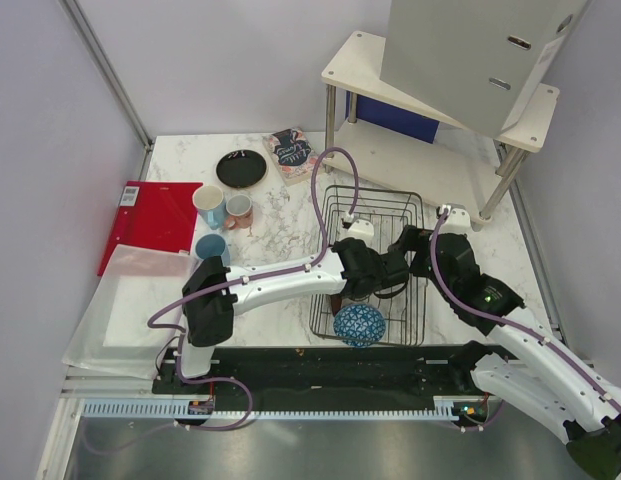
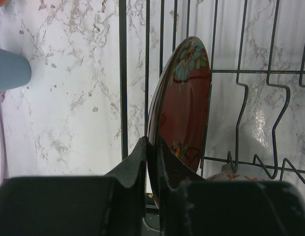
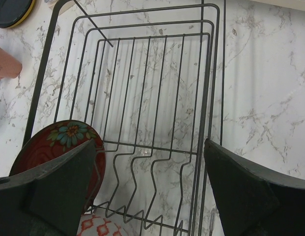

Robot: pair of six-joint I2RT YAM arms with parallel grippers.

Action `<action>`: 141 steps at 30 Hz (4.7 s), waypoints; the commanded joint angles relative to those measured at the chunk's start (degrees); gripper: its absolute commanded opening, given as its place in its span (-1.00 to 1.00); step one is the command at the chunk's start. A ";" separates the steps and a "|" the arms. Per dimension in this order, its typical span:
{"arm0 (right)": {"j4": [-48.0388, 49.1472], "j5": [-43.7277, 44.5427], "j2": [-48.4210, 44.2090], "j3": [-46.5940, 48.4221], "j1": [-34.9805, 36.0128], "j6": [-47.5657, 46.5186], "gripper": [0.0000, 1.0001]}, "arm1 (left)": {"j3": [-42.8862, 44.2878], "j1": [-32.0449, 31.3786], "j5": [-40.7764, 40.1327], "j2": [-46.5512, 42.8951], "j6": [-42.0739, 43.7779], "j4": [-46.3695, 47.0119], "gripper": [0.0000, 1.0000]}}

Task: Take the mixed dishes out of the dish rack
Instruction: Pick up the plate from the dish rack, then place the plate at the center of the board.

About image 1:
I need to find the black plate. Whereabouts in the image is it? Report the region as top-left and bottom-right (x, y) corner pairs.
(216, 149), (267, 189)

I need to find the light blue ceramic mug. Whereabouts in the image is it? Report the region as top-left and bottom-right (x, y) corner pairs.
(192, 185), (226, 230)

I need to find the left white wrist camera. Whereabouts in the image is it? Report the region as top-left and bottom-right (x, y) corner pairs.
(339, 213), (375, 244)

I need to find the purple cable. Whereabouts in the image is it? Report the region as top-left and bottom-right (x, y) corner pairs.
(429, 207), (621, 416)
(82, 147), (361, 454)

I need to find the clear plastic sleeve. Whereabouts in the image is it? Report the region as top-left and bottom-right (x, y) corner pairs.
(62, 245), (197, 379)

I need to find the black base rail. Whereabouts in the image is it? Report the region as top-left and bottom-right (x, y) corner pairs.
(152, 343), (526, 412)

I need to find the blue folder under shelf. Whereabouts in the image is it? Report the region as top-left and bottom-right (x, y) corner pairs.
(356, 95), (439, 144)

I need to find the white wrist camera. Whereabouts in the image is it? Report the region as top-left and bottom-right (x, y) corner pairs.
(437, 204), (472, 234)
(339, 213), (375, 244)

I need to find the red floral plate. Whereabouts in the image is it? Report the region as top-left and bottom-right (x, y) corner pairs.
(330, 295), (343, 316)

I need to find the blue white patterned bowl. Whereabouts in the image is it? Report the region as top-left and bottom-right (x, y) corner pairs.
(333, 304), (386, 348)

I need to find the blue plastic tumbler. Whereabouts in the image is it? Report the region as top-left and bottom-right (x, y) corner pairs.
(194, 233), (231, 266)

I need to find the white two-tier shelf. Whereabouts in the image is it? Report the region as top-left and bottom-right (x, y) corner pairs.
(321, 31), (560, 225)

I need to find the pink ceramic mug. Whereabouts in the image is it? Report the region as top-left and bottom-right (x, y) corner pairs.
(224, 194), (253, 230)

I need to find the grey ring binder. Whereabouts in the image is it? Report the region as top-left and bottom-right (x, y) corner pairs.
(380, 0), (586, 138)

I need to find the white cable duct rail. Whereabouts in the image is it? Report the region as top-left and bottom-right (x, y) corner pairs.
(82, 394), (506, 420)

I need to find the red plastic folder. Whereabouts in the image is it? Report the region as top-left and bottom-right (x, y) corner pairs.
(97, 181), (203, 276)

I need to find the black wire dish rack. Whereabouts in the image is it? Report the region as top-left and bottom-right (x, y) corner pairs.
(309, 185), (428, 347)

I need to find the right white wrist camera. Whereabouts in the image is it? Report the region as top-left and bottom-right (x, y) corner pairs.
(437, 204), (472, 234)

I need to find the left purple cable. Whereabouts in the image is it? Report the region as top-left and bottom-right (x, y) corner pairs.
(82, 147), (361, 454)

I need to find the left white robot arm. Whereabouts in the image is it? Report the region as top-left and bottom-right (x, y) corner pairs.
(174, 238), (410, 393)

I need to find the floral cover book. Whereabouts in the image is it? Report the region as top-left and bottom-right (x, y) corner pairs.
(263, 128), (319, 186)

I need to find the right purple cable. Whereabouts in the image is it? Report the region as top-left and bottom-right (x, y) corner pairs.
(429, 207), (621, 416)

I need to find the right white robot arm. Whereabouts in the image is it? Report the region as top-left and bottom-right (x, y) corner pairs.
(389, 226), (621, 479)

